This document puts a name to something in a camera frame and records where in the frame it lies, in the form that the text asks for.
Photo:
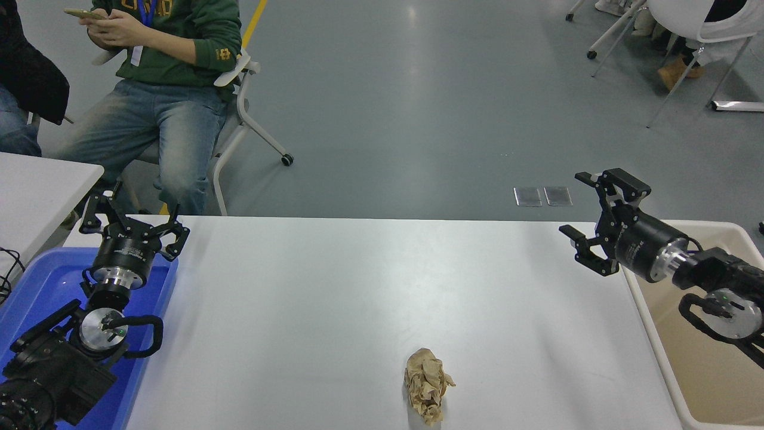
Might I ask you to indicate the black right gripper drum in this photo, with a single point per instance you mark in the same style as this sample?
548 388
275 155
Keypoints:
641 245

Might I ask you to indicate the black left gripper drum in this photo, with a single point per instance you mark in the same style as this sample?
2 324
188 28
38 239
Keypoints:
122 254

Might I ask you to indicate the yellow smartphone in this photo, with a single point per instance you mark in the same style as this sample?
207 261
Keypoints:
80 13

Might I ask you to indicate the tan paper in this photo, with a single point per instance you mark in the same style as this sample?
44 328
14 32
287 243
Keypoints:
427 382

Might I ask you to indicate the person's right hand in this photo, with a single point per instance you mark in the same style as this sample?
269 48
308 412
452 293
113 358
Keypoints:
100 36

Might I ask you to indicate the person's left hand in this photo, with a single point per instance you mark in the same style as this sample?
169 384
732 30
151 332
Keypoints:
125 27

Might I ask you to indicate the white side table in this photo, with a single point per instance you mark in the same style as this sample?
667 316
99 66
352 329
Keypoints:
36 191

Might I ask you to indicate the silver floor plate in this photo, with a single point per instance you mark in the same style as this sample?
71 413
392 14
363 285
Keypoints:
558 196
527 197

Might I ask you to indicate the blue plastic tray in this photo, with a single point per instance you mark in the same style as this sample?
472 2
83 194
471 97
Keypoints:
42 280

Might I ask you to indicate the large pale plastic bin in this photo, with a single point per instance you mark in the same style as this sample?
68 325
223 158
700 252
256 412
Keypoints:
662 334

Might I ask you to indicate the person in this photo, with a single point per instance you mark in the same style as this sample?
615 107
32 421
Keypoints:
173 131
677 73
30 77

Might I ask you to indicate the white wheeled table leg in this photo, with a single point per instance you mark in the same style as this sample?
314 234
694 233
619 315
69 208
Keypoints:
591 54

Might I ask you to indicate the silver floor bar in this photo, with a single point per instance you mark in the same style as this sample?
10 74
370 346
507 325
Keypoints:
737 106

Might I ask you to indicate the white wheeled office chair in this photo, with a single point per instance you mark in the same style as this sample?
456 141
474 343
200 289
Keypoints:
242 107

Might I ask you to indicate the white shell chair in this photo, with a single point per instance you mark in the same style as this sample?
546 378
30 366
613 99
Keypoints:
674 15

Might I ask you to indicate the person's white shoe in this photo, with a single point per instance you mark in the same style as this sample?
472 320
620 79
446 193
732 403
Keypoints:
609 7

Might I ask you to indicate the grey chair frame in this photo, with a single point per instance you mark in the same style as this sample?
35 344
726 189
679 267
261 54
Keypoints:
34 122

